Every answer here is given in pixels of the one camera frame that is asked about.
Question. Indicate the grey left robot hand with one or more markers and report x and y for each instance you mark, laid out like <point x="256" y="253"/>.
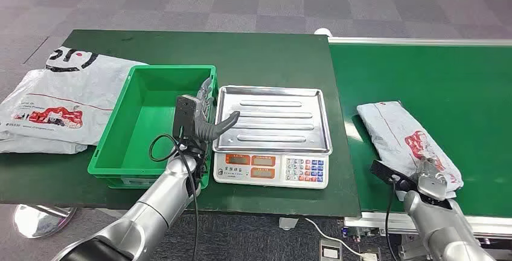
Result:
<point x="208" y="131"/>

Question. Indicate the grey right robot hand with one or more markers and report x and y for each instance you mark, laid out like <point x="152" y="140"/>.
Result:
<point x="434" y="183"/>

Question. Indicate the grey parcel with red print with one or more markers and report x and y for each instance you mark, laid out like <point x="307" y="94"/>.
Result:
<point x="396" y="131"/>

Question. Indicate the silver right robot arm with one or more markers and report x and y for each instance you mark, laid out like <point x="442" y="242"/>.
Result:
<point x="444" y="231"/>

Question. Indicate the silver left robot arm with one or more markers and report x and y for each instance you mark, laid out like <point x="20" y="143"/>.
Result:
<point x="160" y="203"/>

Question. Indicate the green conveyor belt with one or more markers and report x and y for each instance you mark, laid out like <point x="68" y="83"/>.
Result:
<point x="440" y="79"/>

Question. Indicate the grey floor socket box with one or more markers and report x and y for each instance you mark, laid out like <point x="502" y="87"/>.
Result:
<point x="330" y="251"/>

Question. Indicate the green plastic crate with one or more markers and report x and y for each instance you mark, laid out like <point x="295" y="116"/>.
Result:
<point x="140" y="123"/>

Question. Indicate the white scale with steel tray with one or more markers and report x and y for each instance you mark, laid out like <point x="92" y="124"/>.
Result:
<point x="276" y="119"/>

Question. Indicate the floor socket with white plug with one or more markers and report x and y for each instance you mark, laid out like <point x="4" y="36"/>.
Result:
<point x="369" y="256"/>

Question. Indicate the white bag with black print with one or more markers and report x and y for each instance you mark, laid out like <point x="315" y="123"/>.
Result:
<point x="108" y="65"/>

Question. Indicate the white bag with red print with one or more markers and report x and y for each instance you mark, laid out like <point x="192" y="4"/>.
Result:
<point x="60" y="95"/>

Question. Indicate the plain white bag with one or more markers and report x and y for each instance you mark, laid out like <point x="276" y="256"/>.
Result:
<point x="32" y="146"/>

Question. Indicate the chrome round table foot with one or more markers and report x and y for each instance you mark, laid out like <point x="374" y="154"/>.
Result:
<point x="40" y="221"/>

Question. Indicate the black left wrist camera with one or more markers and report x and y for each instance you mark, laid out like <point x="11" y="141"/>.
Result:
<point x="184" y="115"/>

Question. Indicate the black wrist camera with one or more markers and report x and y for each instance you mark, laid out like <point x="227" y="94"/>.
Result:
<point x="386" y="171"/>
<point x="184" y="115"/>

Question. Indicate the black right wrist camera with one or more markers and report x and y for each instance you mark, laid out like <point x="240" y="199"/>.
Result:
<point x="386" y="171"/>

